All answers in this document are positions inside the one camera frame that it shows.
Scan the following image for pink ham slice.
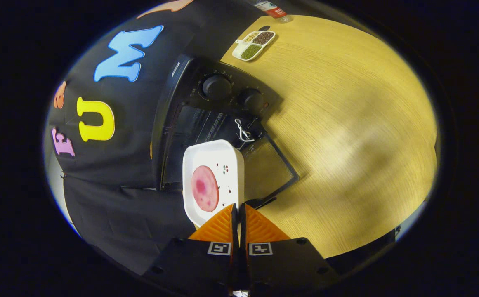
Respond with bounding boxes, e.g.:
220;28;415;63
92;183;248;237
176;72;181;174
191;165;219;212

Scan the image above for black backdrop cloth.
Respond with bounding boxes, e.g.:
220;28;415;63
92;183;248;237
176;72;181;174
45;0;264;277

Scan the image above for white divided bean dish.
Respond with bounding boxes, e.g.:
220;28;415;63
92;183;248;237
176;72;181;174
232;30;277;61

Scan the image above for clear plastic water bottle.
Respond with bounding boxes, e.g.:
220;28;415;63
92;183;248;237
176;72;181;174
251;0;293;23

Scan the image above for black toaster oven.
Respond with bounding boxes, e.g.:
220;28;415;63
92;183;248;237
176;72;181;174
151;54;300;209

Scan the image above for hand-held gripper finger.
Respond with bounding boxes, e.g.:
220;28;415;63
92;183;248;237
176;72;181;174
239;202;341;295
140;203;240;295

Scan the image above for white square plate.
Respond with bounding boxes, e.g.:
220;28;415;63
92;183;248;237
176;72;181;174
182;139;245;228

